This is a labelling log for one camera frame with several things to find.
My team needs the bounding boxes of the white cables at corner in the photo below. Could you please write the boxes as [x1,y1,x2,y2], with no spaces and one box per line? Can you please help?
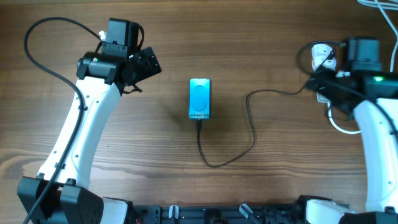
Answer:
[356,0,398,11]

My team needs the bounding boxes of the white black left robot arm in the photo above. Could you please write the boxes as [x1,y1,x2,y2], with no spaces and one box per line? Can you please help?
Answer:
[17,47,161,223]

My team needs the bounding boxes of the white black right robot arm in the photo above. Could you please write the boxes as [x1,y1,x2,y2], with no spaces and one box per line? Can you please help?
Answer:
[296,37,397,223]

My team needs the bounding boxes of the white power strip cord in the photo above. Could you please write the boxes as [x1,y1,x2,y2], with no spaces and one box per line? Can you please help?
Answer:
[326,0,398,135]

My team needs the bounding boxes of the blue smartphone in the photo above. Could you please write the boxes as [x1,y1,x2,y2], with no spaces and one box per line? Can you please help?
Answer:
[188,78,211,120]

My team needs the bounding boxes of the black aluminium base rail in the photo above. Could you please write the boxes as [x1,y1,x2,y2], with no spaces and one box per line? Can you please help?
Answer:
[102,203,312,224]

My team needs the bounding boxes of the white USB charger plug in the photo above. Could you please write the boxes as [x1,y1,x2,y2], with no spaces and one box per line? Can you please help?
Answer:
[312,55,336,72]

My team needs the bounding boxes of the white power strip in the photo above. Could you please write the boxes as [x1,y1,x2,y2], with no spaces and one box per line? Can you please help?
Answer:
[311,44,340,104]

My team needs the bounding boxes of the black USB charging cable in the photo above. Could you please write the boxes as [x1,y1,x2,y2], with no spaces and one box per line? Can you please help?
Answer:
[195,48,337,169]

